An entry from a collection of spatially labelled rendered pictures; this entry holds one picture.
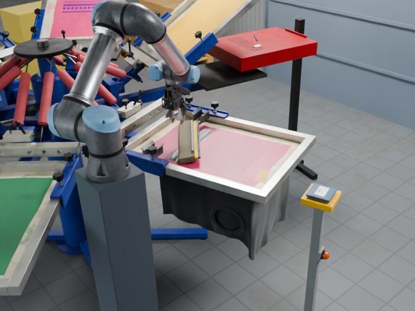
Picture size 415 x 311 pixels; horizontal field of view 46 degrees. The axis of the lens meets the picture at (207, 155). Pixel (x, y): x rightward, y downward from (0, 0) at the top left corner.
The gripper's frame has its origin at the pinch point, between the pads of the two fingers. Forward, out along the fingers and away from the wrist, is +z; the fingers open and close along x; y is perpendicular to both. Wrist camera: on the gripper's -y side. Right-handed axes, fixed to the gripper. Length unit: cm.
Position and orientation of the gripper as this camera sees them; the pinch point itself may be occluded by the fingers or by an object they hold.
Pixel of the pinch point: (178, 120)
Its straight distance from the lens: 239.4
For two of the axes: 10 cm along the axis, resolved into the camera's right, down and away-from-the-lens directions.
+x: 8.6, 2.3, -4.5
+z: 0.2, 8.7, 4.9
